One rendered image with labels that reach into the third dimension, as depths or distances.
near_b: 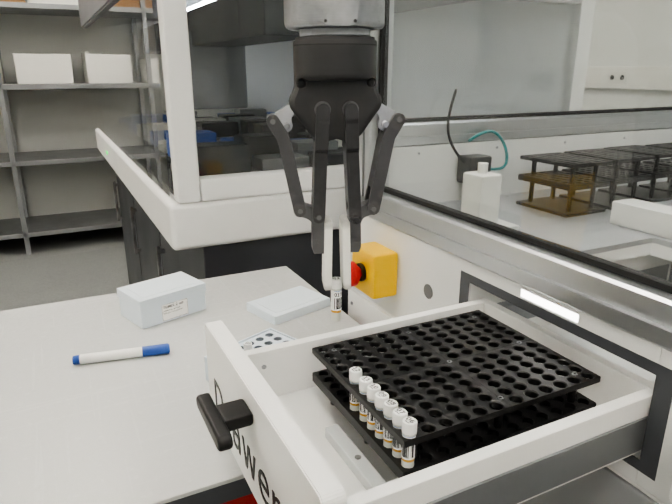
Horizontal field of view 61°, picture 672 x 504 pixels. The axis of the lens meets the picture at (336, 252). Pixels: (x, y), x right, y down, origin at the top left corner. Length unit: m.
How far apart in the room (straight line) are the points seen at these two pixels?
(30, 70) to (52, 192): 0.94
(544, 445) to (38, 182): 4.41
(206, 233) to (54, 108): 3.45
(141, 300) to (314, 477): 0.66
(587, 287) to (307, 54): 0.35
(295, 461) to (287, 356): 0.24
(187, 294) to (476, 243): 0.54
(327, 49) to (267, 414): 0.30
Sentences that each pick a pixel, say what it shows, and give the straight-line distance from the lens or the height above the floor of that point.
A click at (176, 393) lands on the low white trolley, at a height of 0.76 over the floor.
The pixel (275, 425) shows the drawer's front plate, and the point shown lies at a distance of 0.44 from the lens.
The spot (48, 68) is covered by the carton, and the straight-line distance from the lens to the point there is 4.26.
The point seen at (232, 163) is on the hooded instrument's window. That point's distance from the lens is 1.29.
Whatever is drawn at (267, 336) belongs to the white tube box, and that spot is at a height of 0.79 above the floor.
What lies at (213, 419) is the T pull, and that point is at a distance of 0.48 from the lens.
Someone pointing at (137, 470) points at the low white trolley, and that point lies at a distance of 0.70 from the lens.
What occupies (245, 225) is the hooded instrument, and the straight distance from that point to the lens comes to 1.30.
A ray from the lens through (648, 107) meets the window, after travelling 0.58.
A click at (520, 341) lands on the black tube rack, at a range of 0.64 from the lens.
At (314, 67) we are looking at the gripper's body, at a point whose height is 1.18.
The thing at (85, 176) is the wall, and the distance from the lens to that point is 4.71.
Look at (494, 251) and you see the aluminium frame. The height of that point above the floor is 0.97.
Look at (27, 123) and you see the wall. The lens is 4.65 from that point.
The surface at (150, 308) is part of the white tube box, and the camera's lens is 1.01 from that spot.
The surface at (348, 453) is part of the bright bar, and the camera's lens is 0.54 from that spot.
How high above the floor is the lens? 1.18
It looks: 18 degrees down
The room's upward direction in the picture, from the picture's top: straight up
